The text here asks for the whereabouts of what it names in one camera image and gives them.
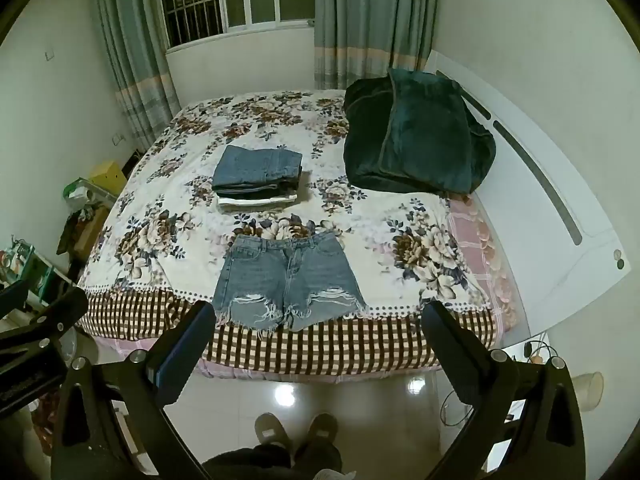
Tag white bed headboard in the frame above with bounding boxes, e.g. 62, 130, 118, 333
424, 51, 634, 348

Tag yellow cardboard box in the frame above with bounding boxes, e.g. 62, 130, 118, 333
89, 161, 128, 196

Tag person's dark trouser legs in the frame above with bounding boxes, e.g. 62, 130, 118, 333
202, 437, 358, 480

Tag frayed blue denim shorts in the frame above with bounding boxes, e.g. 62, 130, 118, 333
212, 233, 369, 332

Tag cream round lamp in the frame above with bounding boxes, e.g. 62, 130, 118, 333
571, 371, 605, 411

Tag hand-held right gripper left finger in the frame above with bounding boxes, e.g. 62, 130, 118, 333
51, 300, 218, 480

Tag person's left shoe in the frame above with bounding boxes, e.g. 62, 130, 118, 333
254, 413, 291, 452

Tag person's right shoe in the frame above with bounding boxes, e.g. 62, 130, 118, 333
304, 413, 338, 448

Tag brown cardboard box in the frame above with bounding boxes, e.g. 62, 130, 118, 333
56, 205, 112, 263

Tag folded blue jeans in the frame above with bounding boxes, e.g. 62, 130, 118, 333
212, 145, 304, 197

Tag person's shoe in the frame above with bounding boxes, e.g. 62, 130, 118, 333
254, 413, 291, 452
304, 413, 338, 448

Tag pink checkered mattress pad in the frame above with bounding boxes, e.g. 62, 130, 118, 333
447, 197, 517, 333

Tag cluttered white shelf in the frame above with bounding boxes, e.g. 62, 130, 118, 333
0, 237, 76, 318

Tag bed with floral sheet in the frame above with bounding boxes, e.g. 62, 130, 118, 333
75, 90, 501, 375

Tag folded white cloth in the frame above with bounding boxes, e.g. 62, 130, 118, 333
218, 191, 299, 213

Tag dark green plush blanket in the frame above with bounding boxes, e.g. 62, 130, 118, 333
343, 68, 497, 196

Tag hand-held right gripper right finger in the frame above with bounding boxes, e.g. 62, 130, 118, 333
421, 301, 586, 480

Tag green striped curtain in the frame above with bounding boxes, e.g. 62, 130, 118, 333
88, 0, 182, 152
314, 0, 441, 92

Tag black cable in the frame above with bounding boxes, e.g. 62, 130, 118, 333
440, 391, 473, 428

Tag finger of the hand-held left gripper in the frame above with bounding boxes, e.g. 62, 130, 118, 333
0, 287, 89, 361

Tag green and white box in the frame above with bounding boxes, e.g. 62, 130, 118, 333
62, 177, 103, 211

